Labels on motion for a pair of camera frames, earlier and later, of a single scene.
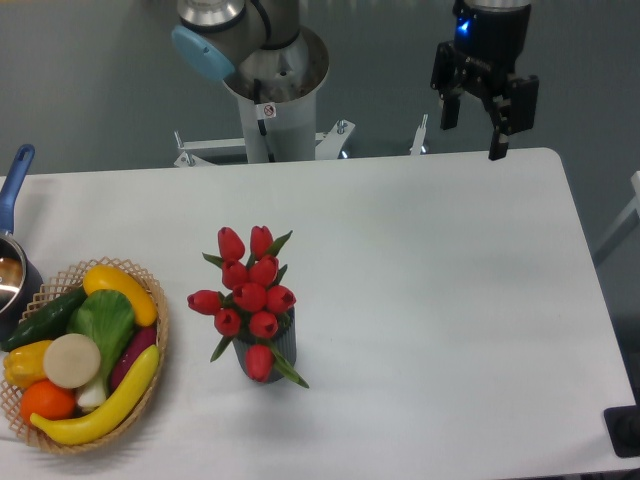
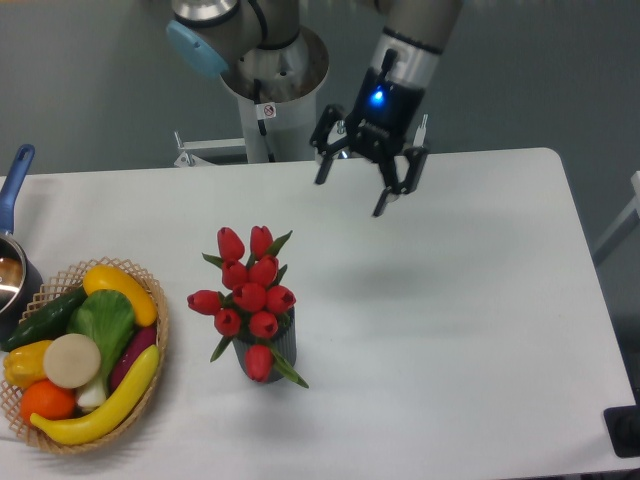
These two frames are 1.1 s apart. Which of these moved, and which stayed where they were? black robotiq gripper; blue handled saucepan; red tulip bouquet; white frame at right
Moved: black robotiq gripper
Stayed: red tulip bouquet; white frame at right; blue handled saucepan
